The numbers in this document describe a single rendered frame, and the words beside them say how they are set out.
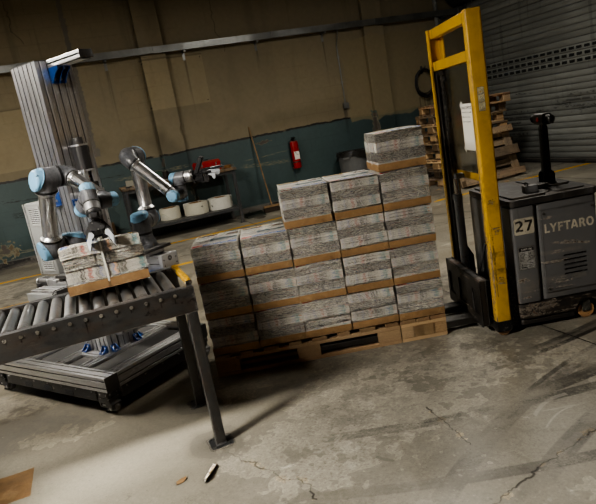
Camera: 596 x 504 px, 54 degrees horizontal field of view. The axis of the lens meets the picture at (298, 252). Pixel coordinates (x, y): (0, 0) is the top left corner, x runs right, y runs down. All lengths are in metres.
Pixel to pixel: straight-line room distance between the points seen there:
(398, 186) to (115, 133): 7.06
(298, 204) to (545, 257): 1.47
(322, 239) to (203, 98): 6.99
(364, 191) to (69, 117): 1.82
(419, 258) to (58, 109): 2.32
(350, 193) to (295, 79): 7.39
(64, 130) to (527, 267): 2.85
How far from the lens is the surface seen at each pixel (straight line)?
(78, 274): 2.91
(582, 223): 3.75
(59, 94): 3.84
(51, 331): 2.69
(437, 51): 4.11
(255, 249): 3.45
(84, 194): 2.95
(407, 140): 3.48
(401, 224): 3.52
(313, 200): 3.41
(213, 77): 10.29
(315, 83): 10.84
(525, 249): 3.63
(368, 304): 3.59
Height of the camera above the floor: 1.44
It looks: 13 degrees down
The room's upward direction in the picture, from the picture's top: 10 degrees counter-clockwise
